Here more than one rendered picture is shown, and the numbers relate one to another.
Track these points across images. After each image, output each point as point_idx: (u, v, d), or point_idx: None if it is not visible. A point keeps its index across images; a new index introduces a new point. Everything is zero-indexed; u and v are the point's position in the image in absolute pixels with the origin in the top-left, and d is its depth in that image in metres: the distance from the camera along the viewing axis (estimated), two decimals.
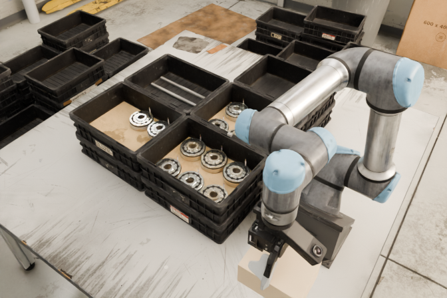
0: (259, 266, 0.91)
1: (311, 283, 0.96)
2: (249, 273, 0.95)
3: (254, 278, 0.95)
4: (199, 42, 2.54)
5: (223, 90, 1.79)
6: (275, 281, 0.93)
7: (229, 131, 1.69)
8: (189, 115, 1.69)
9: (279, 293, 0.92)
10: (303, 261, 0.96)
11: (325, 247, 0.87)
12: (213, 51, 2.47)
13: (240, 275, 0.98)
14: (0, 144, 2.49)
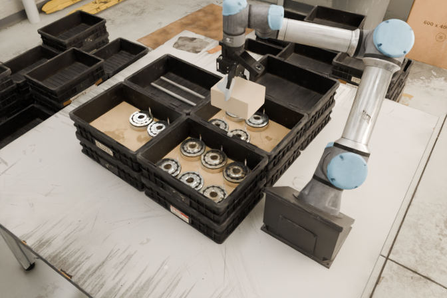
0: (223, 84, 1.44)
1: (258, 100, 1.48)
2: (217, 92, 1.47)
3: (221, 96, 1.47)
4: (199, 42, 2.54)
5: None
6: (233, 95, 1.45)
7: (229, 131, 1.69)
8: (189, 115, 1.69)
9: (236, 102, 1.44)
10: (253, 87, 1.49)
11: (263, 66, 1.40)
12: (213, 51, 2.47)
13: (213, 98, 1.50)
14: (0, 144, 2.49)
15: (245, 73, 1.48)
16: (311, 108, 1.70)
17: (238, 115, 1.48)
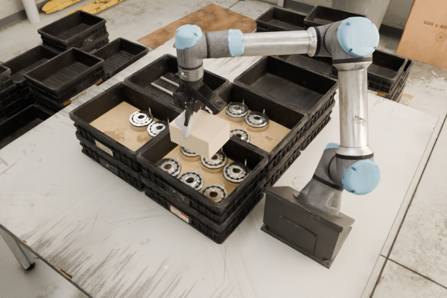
0: (181, 120, 1.29)
1: (221, 136, 1.33)
2: (176, 129, 1.33)
3: (179, 132, 1.33)
4: None
5: (223, 90, 1.79)
6: (193, 132, 1.30)
7: (229, 131, 1.69)
8: None
9: (195, 140, 1.30)
10: (216, 122, 1.34)
11: (225, 102, 1.25)
12: None
13: (171, 134, 1.36)
14: (0, 144, 2.49)
15: (206, 107, 1.33)
16: (311, 108, 1.70)
17: (199, 153, 1.33)
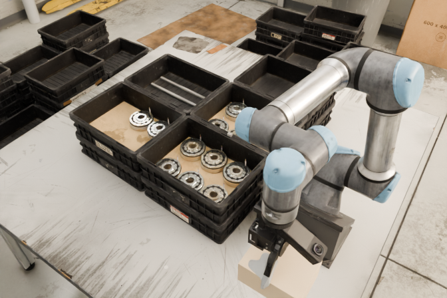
0: (260, 265, 0.91)
1: (312, 281, 0.95)
2: (249, 272, 0.95)
3: (254, 277, 0.95)
4: (199, 42, 2.54)
5: (223, 90, 1.79)
6: (275, 280, 0.92)
7: (229, 131, 1.69)
8: (189, 115, 1.69)
9: (279, 292, 0.92)
10: (304, 260, 0.96)
11: (326, 246, 0.87)
12: (213, 51, 2.47)
13: (240, 273, 0.98)
14: (0, 144, 2.49)
15: None
16: None
17: None
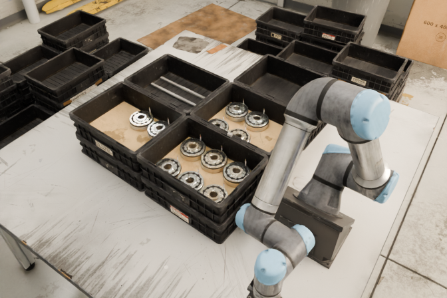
0: None
1: None
2: None
3: None
4: (199, 42, 2.54)
5: (223, 90, 1.79)
6: None
7: (229, 131, 1.69)
8: (189, 115, 1.69)
9: None
10: None
11: None
12: (213, 51, 2.47)
13: None
14: (0, 144, 2.49)
15: None
16: None
17: None
